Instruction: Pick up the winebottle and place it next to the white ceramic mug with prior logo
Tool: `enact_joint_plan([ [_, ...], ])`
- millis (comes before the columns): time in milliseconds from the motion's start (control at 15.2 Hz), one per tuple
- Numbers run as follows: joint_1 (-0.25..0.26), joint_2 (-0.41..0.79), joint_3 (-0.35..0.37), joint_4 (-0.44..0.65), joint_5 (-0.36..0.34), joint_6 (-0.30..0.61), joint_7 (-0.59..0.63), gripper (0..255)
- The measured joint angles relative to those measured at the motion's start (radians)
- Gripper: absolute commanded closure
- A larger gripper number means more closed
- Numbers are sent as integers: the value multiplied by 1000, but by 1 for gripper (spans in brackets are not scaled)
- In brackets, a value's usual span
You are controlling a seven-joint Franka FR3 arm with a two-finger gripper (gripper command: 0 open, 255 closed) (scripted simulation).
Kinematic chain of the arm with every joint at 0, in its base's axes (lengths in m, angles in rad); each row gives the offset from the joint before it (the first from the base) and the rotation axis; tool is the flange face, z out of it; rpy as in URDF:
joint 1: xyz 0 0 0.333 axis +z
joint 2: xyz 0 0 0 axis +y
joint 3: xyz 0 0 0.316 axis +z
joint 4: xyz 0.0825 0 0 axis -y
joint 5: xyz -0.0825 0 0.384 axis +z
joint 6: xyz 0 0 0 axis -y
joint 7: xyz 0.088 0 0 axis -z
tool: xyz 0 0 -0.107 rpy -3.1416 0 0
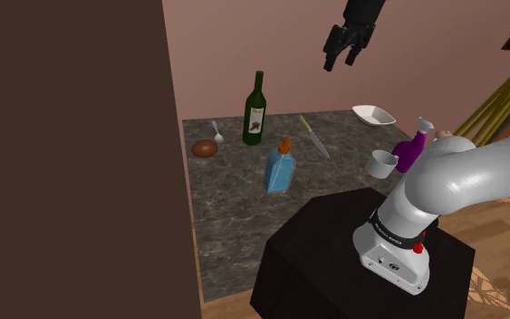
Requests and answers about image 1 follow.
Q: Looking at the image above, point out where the silver spoon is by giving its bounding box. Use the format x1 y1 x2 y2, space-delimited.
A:
211 120 226 145

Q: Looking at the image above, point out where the purple spray bottle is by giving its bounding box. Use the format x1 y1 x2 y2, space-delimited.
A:
390 116 435 174

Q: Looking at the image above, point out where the white oblong dish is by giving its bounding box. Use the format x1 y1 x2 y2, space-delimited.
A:
351 104 397 128

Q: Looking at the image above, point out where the yellow bar frame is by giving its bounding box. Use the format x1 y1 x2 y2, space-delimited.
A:
452 52 510 148

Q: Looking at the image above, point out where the black robot stand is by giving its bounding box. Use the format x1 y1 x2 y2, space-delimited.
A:
249 187 476 319

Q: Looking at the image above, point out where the blue bottle with orange stopper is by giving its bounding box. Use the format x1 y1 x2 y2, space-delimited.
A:
263 137 297 195

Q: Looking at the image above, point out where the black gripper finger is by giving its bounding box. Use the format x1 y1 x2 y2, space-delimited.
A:
322 24 354 73
344 26 373 67

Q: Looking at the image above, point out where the white cup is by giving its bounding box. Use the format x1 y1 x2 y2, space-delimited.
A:
364 149 399 180

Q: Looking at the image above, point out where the green wine bottle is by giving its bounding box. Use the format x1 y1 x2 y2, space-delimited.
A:
242 70 267 147

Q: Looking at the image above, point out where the knife with yellow handle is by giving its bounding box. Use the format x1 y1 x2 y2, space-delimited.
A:
298 115 332 160

